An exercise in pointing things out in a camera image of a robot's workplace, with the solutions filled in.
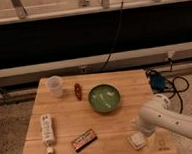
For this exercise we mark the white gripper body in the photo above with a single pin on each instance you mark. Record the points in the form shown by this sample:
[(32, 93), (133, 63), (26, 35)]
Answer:
[(141, 126)]

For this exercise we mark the blue power adapter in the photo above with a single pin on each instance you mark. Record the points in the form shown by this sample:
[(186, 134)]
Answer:
[(157, 82)]

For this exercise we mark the white sponge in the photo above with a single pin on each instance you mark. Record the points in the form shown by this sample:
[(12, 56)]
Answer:
[(137, 140)]

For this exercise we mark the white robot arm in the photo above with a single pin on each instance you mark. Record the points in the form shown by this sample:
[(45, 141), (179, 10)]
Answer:
[(155, 113)]

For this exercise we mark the clear plastic cup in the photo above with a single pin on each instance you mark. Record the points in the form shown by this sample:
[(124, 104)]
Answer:
[(54, 85)]

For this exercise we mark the white toothpaste tube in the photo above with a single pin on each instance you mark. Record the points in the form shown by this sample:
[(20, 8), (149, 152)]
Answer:
[(48, 137)]

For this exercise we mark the green ceramic bowl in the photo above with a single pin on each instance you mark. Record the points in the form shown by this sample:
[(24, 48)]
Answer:
[(104, 98)]

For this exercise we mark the white wall plug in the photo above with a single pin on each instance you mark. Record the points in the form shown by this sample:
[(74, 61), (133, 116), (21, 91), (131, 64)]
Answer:
[(170, 54)]

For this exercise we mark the dark candy bar wrapper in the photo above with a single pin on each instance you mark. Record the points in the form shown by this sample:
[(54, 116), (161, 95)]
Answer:
[(83, 140)]

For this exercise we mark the small brown oblong object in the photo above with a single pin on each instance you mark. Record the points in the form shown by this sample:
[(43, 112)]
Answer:
[(78, 91)]

